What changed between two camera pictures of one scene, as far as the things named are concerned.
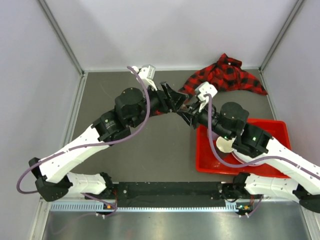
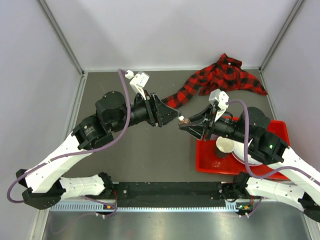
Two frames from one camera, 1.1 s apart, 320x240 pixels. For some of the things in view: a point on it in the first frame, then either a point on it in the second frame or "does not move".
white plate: [246, 158] does not move
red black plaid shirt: [226, 75] does not move
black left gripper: [172, 100] to [166, 114]
